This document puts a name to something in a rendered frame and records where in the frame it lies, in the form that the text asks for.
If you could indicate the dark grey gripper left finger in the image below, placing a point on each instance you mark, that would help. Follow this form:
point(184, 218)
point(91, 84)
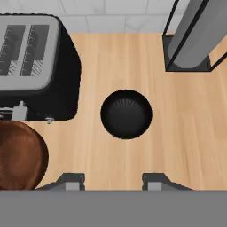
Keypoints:
point(72, 181)

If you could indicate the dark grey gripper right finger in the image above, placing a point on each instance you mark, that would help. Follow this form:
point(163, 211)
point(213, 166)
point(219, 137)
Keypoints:
point(155, 181)

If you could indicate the large brown wooden bowl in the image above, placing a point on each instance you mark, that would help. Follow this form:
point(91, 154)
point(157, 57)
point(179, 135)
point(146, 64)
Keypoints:
point(20, 155)

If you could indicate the small black bowl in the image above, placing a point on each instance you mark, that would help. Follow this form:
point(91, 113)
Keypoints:
point(126, 114)

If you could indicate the black and silver toaster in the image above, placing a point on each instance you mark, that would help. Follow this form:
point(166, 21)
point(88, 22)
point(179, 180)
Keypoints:
point(32, 65)

